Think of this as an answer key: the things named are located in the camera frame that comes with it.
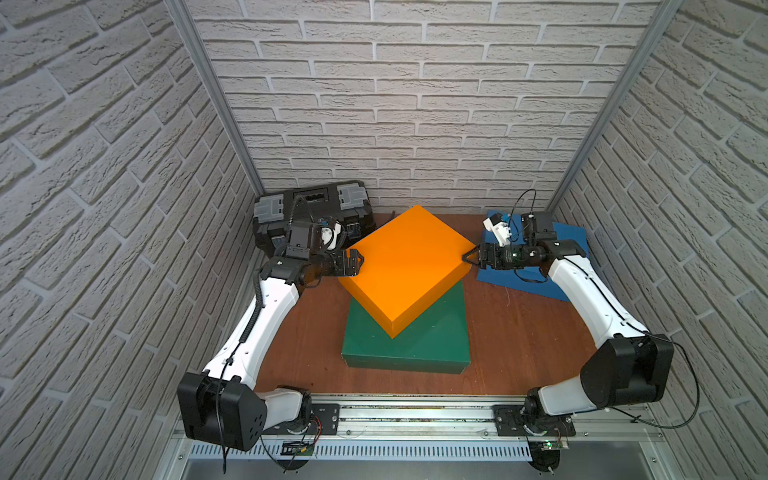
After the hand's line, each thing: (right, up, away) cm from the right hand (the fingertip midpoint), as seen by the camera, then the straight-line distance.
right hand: (476, 258), depth 81 cm
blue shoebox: (+4, -4, -12) cm, 13 cm away
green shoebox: (-12, -22, -5) cm, 25 cm away
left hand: (-34, +1, -2) cm, 35 cm away
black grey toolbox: (-39, +17, +20) cm, 47 cm away
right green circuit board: (+15, -45, -10) cm, 49 cm away
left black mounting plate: (-41, -41, -7) cm, 58 cm away
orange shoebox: (-19, -1, -5) cm, 19 cm away
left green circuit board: (-45, -46, -10) cm, 65 cm away
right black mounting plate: (+6, -41, -8) cm, 42 cm away
